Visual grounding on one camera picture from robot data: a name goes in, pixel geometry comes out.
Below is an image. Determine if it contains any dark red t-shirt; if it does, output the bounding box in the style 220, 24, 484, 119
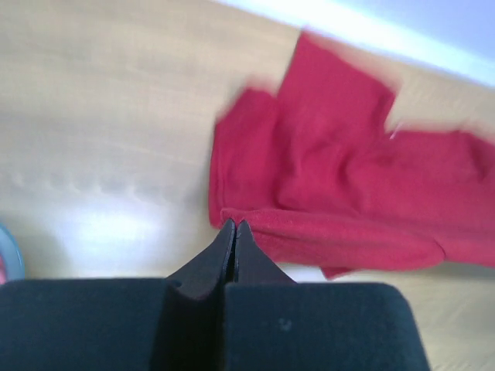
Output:
208, 33, 494, 277

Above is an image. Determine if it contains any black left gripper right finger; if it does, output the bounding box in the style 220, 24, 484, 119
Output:
224, 222, 429, 370

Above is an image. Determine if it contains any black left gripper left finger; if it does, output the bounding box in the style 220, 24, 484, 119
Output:
1, 222, 236, 370

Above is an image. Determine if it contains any clear blue plastic bin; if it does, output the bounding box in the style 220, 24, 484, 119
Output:
0, 225, 26, 284

